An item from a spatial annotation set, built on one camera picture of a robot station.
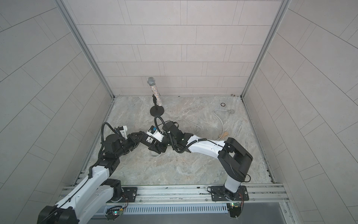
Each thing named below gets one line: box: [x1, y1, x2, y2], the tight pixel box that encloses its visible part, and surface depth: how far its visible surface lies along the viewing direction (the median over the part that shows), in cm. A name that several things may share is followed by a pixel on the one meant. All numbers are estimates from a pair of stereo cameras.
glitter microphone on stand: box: [146, 77, 165, 117], surface depth 96 cm
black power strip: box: [139, 132, 158, 147], surface depth 78 cm
